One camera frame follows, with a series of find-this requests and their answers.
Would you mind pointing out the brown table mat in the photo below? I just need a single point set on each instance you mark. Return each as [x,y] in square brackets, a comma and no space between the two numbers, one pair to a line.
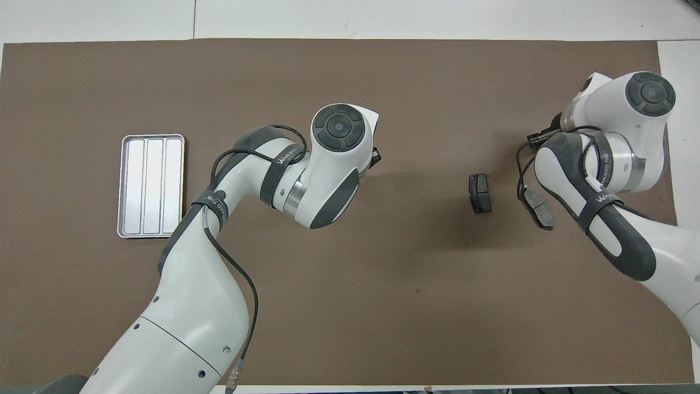
[350,328]

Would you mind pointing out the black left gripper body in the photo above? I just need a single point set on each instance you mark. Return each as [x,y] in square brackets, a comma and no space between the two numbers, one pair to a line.
[376,159]

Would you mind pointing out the dark grey angled brake pad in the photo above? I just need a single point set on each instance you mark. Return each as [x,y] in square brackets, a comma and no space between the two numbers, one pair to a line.
[541,214]

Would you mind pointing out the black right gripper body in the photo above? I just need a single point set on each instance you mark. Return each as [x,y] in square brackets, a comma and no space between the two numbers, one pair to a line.
[556,122]

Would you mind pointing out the dark grey rectangular brake pad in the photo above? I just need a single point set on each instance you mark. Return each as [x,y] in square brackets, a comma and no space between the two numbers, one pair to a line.
[479,193]

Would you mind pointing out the silver metal tray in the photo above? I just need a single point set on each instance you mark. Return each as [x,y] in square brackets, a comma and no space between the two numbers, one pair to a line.
[150,186]

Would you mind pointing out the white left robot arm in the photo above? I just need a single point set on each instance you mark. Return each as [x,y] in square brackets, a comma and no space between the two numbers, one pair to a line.
[191,306]

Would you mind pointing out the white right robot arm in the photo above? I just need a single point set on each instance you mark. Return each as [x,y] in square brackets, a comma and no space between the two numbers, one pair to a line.
[623,158]

